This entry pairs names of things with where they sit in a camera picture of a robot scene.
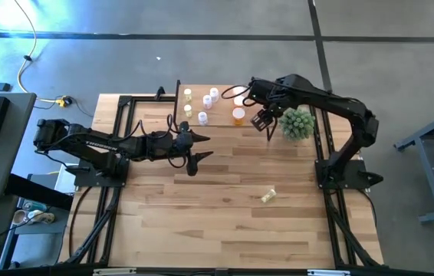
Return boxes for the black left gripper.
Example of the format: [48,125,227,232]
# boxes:
[166,121,215,177]

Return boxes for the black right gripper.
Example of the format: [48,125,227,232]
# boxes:
[248,78,281,132]

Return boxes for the wooden shelf black legs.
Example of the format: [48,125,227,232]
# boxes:
[171,79,279,142]

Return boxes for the grey shelf board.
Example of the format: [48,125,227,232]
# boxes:
[12,197,71,235]

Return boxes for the green artificial potted plant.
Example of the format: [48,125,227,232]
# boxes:
[278,107,317,142]

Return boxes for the yellow plug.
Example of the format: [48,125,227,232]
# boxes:
[54,95,74,109]

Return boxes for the black metal beam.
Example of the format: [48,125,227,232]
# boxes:
[4,172,75,211]

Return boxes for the white grey gadget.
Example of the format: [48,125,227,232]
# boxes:
[27,209,56,225]

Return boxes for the teal object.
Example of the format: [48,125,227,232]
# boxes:
[21,201,48,212]

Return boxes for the beige tape roll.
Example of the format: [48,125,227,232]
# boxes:
[12,209,28,225]

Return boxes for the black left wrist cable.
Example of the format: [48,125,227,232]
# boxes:
[138,113,188,169]

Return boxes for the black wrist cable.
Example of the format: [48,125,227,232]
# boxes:
[138,113,188,169]
[220,84,255,107]

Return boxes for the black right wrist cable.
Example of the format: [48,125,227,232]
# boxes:
[220,84,255,107]

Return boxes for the black aluminium table frame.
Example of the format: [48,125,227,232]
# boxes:
[63,94,385,269]

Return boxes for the black cable bundle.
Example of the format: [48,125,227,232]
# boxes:
[326,189,379,268]
[67,186,122,265]

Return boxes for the silver metal bracket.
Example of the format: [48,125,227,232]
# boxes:
[307,269,351,276]
[92,268,137,276]

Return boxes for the white floor cable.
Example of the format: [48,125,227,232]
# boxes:
[12,0,63,104]

